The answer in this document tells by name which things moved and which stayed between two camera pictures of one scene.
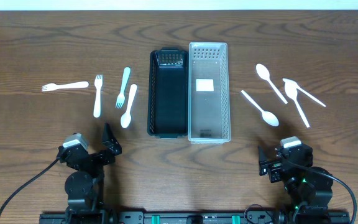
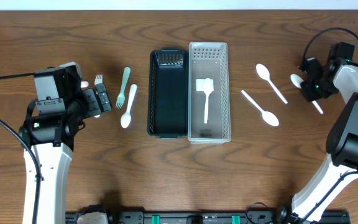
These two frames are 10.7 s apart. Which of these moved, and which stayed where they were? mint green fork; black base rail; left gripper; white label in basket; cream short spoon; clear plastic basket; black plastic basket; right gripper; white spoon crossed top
Moved: right gripper; white spoon crossed top; left gripper
Stayed: cream short spoon; black base rail; white label in basket; black plastic basket; mint green fork; clear plastic basket
